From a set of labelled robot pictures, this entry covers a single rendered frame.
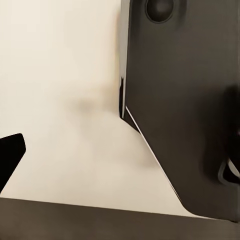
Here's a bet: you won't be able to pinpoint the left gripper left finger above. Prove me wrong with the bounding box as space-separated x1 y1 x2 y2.
0 133 26 193

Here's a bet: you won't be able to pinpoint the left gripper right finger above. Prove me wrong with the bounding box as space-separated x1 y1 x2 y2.
224 133 240 173

